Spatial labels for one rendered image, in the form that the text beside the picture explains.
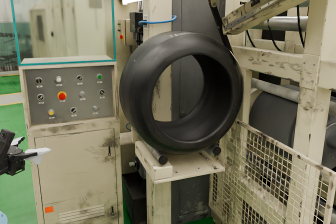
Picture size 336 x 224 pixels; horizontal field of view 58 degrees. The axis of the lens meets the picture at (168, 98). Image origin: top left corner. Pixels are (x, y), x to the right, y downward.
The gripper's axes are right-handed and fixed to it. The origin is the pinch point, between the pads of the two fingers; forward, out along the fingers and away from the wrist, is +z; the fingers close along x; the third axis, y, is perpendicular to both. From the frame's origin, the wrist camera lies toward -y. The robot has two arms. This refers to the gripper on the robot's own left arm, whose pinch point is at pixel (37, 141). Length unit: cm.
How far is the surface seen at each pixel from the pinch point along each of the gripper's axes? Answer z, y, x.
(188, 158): 64, 21, 38
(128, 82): 31.6, -22.7, 18.4
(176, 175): 44, 21, 41
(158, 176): 36, 19, 36
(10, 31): 499, 92, -735
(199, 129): 72, 7, 39
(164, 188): 73, 52, 23
